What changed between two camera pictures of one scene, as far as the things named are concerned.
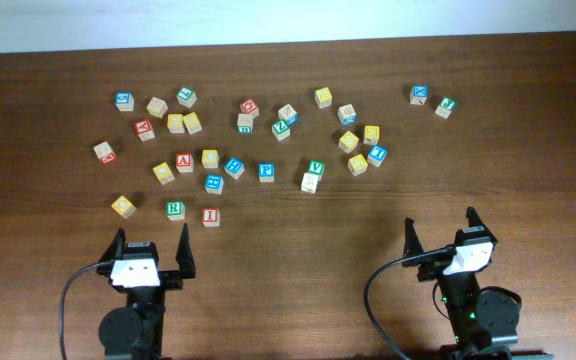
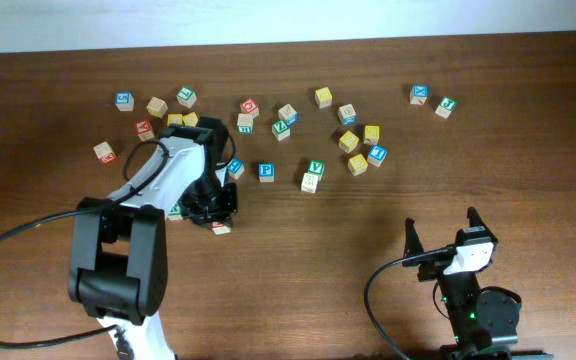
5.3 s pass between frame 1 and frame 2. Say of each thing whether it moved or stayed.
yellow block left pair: stayed
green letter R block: stayed
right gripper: stayed
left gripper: moved
